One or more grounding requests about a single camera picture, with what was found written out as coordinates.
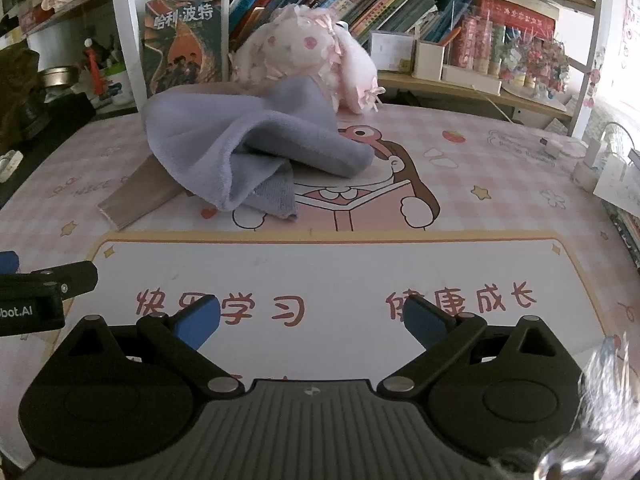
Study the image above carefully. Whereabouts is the row of red boxes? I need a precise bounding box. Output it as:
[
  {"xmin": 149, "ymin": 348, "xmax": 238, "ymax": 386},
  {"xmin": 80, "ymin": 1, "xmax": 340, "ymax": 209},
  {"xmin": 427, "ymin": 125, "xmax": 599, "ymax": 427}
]
[{"xmin": 450, "ymin": 0, "xmax": 556, "ymax": 73}]

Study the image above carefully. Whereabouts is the illustrated cover book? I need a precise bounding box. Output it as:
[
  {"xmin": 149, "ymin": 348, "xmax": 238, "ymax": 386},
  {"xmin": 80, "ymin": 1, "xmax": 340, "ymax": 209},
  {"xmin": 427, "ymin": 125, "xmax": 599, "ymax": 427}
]
[{"xmin": 144, "ymin": 0, "xmax": 231, "ymax": 98}]

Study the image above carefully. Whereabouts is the white pen holder box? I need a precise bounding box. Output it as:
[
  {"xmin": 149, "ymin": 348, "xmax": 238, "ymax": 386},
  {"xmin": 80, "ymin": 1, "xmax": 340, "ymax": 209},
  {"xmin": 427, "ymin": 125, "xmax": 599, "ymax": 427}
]
[{"xmin": 415, "ymin": 40, "xmax": 448, "ymax": 81}]

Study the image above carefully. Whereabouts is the large white power adapter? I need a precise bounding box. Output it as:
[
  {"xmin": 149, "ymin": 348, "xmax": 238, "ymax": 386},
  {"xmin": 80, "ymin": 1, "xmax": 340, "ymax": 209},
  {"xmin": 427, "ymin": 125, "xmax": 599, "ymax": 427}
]
[{"xmin": 572, "ymin": 140, "xmax": 603, "ymax": 191}]

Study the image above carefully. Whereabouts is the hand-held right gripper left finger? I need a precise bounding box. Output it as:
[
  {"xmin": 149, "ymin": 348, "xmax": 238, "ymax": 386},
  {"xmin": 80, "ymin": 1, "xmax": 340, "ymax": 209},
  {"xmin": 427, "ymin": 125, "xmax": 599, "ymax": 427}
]
[{"xmin": 60, "ymin": 294, "xmax": 246, "ymax": 401}]

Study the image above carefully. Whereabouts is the pale fluffy fur trim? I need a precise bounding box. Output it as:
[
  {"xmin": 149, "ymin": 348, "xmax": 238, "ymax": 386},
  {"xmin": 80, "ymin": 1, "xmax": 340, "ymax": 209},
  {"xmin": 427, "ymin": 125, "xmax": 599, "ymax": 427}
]
[{"xmin": 537, "ymin": 332, "xmax": 640, "ymax": 480}]

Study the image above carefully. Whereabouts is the round metal tin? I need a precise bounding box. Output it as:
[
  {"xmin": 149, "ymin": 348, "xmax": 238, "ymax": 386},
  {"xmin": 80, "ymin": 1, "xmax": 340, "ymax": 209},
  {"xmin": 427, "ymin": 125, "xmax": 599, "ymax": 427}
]
[{"xmin": 39, "ymin": 66, "xmax": 81, "ymax": 92}]

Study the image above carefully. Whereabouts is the white card stand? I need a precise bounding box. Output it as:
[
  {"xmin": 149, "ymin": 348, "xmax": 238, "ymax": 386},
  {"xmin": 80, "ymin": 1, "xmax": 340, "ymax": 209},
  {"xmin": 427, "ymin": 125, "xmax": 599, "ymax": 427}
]
[{"xmin": 370, "ymin": 30, "xmax": 416, "ymax": 72}]

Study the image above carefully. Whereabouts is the white bookshelf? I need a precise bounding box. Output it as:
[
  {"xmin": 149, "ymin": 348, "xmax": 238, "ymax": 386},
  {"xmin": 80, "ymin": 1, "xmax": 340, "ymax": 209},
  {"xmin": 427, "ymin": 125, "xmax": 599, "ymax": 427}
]
[{"xmin": 107, "ymin": 0, "xmax": 616, "ymax": 136}]

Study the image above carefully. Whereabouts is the lavender knit garment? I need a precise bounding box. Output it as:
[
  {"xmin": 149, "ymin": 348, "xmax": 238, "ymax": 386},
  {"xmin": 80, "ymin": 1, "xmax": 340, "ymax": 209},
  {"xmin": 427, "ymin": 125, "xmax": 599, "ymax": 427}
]
[{"xmin": 141, "ymin": 77, "xmax": 373, "ymax": 223}]

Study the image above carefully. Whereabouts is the pink plush toy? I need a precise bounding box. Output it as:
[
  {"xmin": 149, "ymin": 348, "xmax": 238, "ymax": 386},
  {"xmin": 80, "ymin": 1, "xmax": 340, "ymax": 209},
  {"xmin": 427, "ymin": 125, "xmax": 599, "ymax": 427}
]
[{"xmin": 229, "ymin": 6, "xmax": 387, "ymax": 115}]

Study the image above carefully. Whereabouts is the brown fluffy plush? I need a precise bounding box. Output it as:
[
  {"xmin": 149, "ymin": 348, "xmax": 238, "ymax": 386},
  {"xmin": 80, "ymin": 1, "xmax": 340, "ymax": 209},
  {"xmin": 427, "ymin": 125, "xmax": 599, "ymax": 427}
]
[{"xmin": 0, "ymin": 50, "xmax": 51, "ymax": 131}]

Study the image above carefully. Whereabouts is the printed pink desk mat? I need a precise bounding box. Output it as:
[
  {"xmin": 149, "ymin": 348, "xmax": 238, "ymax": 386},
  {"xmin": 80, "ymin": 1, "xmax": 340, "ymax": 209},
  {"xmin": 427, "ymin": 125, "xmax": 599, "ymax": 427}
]
[{"xmin": 0, "ymin": 102, "xmax": 640, "ymax": 466}]

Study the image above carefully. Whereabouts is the long white box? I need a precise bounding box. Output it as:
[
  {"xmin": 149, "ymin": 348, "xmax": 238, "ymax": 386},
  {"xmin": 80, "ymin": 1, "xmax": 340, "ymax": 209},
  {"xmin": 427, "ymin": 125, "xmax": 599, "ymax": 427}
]
[{"xmin": 442, "ymin": 65, "xmax": 502, "ymax": 96}]

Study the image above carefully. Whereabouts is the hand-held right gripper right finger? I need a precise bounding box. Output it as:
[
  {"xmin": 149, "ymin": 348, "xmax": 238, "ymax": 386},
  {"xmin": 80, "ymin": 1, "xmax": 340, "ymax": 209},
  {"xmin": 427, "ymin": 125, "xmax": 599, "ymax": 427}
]
[{"xmin": 377, "ymin": 296, "xmax": 571, "ymax": 401}]

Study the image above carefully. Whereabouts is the beige knit garment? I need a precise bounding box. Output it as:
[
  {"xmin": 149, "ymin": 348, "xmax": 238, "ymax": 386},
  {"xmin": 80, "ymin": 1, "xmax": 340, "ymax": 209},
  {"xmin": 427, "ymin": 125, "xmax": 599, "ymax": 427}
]
[{"xmin": 97, "ymin": 82, "xmax": 261, "ymax": 231}]

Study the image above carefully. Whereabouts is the white paper sheet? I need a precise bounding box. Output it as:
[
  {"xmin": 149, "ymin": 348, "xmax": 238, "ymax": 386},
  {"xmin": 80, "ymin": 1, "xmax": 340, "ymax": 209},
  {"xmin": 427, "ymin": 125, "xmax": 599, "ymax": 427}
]
[{"xmin": 592, "ymin": 152, "xmax": 640, "ymax": 216}]

